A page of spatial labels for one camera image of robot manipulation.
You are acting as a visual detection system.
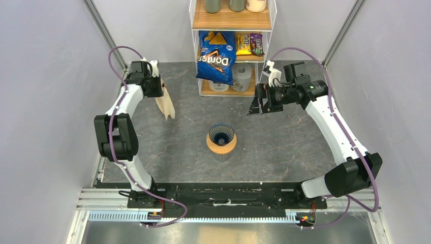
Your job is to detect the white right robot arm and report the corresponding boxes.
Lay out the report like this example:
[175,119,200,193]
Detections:
[248,60,383,208]

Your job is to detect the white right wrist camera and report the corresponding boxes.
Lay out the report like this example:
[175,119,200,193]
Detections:
[262,60,282,87]

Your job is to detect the grey toilet paper roll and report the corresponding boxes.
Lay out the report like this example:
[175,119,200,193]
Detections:
[231,63,252,93]

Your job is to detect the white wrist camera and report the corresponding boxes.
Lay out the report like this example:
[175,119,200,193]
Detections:
[262,60,282,87]
[141,58,160,77]

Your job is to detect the yellow M&M candy bag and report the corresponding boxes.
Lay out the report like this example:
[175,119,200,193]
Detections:
[236,34,252,55]

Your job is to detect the blue plastic coffee dripper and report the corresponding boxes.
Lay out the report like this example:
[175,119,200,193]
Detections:
[208,123,235,146]

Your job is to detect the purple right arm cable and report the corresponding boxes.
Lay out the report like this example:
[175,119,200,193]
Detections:
[269,47,380,230]

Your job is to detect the green bottle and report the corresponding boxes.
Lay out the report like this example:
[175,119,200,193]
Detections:
[204,0,221,14]
[228,0,246,12]

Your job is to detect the blue Doritos chip bag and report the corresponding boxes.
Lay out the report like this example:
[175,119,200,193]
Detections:
[196,30,236,85]

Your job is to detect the glass carafe with wooden band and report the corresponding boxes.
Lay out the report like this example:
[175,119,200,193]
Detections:
[214,154,230,162]

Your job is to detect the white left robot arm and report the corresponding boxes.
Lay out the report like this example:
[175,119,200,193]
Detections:
[94,59,164,208]

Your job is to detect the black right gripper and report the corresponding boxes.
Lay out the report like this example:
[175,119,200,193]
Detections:
[246,82,295,115]

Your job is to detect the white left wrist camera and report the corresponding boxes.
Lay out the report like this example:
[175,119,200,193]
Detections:
[141,58,160,77]

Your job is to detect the green bottle middle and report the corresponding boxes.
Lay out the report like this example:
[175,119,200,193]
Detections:
[228,0,246,12]

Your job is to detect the wooden ring dripper stand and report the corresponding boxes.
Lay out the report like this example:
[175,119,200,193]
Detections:
[206,134,237,155]

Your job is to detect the white jar on bottom shelf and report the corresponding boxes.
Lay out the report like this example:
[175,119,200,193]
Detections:
[208,80,230,93]

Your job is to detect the green bottle left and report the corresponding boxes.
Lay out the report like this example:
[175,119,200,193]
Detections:
[204,0,221,14]

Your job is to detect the white wire shelf rack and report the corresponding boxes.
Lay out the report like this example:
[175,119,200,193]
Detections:
[189,1,277,97]

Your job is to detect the brown M&M candy bag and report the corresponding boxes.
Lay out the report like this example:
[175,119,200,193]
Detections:
[250,33,265,56]

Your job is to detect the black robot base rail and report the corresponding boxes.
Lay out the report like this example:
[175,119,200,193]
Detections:
[118,182,327,221]

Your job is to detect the cream paper coffee filters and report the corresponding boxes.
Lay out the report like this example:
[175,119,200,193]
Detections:
[155,81,175,120]

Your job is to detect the cream lotion bottle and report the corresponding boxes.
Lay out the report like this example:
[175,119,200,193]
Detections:
[245,0,267,13]

